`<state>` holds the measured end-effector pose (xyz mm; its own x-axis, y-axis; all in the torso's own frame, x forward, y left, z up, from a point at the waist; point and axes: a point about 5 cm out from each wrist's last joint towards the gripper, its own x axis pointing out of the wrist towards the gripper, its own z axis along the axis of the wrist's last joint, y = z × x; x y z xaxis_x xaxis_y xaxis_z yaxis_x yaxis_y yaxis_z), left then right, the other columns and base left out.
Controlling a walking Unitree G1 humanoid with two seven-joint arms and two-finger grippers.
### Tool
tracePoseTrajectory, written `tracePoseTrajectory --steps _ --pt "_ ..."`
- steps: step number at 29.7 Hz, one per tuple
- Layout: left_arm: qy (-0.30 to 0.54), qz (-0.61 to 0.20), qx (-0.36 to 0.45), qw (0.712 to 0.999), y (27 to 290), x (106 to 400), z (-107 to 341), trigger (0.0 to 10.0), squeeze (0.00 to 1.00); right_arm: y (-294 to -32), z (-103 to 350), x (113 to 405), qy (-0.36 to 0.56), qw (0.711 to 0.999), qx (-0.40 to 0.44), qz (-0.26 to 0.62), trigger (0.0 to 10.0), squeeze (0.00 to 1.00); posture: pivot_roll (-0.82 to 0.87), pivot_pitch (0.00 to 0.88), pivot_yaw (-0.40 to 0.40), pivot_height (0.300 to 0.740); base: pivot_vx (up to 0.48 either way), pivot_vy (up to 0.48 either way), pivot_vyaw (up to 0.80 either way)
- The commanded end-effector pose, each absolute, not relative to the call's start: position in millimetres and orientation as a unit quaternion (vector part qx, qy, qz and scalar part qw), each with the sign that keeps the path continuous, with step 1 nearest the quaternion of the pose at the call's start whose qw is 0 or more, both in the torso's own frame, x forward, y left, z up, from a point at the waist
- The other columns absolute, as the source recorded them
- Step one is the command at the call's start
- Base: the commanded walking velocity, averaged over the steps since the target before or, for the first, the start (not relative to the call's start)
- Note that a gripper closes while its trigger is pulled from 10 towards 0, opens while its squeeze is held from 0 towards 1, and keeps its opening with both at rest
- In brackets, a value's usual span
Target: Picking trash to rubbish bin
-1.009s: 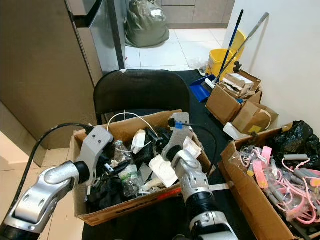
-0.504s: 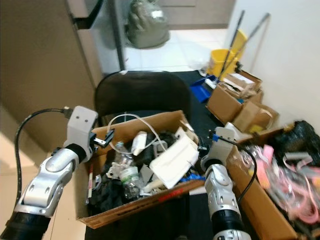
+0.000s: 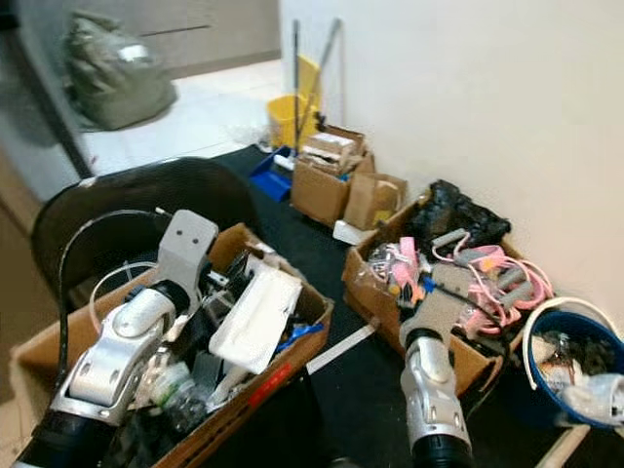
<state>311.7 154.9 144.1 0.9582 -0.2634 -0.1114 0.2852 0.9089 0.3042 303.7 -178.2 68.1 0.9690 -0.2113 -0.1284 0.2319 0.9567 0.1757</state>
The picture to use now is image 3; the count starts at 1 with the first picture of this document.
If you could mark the white foam tray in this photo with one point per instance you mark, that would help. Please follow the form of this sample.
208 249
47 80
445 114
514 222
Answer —
255 317

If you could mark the large open cardboard box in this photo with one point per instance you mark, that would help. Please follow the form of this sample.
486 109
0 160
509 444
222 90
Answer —
49 356

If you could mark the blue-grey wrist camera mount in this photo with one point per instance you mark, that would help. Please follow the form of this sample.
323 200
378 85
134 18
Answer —
447 314
187 244

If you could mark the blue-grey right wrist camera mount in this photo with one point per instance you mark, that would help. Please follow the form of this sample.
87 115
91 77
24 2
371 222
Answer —
447 314

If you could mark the clear crushed plastic bottle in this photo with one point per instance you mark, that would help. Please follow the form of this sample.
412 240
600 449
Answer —
180 395

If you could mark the yellow mop bucket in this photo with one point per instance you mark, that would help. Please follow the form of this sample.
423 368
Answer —
281 117

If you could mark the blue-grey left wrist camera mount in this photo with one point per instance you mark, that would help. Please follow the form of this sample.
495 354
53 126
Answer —
187 244

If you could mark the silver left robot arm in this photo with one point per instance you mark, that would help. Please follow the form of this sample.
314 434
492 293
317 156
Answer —
117 351

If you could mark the white floor tape strip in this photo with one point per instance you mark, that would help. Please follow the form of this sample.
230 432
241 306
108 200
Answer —
341 348

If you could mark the grey drawer cabinet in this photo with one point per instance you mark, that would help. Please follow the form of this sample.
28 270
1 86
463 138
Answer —
224 34

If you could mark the olive green rubbish sack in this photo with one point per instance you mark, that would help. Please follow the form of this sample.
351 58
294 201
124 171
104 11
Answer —
117 78

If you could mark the black pole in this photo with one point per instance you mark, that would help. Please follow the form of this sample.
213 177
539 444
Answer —
295 78

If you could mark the cardboard box of papers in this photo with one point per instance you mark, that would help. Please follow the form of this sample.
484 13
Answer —
317 190

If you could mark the grey mop pole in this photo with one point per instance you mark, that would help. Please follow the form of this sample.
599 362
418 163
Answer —
324 63

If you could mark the small closed cardboard box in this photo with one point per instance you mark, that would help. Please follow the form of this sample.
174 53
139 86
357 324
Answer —
375 200

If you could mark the white plastic bag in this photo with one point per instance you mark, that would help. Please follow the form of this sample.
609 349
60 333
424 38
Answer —
595 400

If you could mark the black plastic bag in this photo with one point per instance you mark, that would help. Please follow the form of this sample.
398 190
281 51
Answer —
458 210

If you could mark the blue rubbish bin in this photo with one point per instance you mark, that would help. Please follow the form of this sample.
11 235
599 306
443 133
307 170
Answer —
580 322

